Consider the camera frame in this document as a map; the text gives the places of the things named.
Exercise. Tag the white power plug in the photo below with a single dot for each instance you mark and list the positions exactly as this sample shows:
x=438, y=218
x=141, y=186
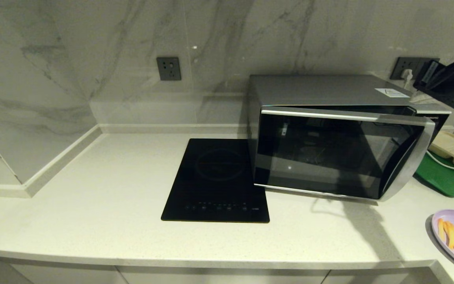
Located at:
x=406, y=75

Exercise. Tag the black glass microwave door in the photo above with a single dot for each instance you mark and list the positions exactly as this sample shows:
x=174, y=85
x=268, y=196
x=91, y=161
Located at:
x=329, y=154

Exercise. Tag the black induction cooktop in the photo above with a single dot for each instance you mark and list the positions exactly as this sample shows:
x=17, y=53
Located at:
x=215, y=181

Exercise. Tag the silver microwave oven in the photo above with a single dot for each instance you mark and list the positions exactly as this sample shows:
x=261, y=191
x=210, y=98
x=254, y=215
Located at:
x=329, y=90

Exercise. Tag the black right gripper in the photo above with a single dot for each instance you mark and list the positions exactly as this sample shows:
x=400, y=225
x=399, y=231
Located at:
x=443, y=83

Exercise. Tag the grey single wall socket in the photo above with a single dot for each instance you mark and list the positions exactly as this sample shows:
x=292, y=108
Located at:
x=168, y=69

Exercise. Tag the white label sticker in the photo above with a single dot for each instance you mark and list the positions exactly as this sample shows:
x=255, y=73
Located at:
x=391, y=93

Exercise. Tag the grey double wall socket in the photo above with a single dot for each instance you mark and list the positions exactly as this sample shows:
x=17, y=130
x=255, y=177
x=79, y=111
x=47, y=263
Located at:
x=396, y=64

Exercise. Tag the green cutting board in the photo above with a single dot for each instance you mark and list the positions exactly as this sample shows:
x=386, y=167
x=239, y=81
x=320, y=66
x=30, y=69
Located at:
x=443, y=181

